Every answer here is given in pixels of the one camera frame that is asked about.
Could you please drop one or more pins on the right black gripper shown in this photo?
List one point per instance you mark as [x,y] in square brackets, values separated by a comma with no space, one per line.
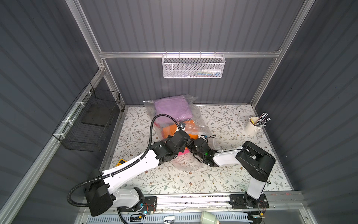
[193,143]

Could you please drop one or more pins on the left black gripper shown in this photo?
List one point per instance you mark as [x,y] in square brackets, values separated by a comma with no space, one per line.
[186,141]

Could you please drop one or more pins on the orange trousers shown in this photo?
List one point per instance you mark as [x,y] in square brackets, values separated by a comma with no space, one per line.
[190,128]

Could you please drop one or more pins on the clear plastic vacuum bag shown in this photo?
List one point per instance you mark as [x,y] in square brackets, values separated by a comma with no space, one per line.
[201,126]

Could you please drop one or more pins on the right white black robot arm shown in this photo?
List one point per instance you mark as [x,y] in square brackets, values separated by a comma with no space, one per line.
[256,161]

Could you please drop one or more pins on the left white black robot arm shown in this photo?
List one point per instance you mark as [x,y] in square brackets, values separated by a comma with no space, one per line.
[103,194]

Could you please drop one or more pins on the folded pink cloth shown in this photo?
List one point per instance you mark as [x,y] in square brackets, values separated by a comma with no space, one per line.
[186,151]

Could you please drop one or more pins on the floral table mat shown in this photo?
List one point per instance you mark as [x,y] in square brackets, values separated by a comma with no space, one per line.
[226,122]

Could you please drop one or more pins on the folded purple cloth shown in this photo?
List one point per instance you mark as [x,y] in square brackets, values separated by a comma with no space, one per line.
[178,107]

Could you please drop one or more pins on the white pen cup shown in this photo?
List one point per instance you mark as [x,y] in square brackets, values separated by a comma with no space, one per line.
[251,129]

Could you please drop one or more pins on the yellow object on mat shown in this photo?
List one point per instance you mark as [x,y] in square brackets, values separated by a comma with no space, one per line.
[120,162]

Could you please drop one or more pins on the bundle of pens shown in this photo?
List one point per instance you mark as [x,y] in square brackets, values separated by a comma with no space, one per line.
[262,119]

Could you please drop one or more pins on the pale green lamp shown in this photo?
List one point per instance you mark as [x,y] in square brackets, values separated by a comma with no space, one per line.
[208,218]

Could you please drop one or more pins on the items in white basket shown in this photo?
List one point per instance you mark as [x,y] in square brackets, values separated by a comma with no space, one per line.
[201,73]

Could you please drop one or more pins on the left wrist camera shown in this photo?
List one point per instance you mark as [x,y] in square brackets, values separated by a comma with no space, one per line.
[182,126]

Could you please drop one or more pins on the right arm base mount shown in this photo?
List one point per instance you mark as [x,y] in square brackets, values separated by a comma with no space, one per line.
[243,201]

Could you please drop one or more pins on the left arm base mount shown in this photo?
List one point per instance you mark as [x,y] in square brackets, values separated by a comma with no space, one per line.
[148,204]

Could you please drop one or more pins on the white wire mesh basket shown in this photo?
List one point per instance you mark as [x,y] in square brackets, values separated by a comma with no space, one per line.
[173,64]

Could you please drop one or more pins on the black wire mesh basket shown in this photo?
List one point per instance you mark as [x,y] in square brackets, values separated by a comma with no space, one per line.
[90,124]

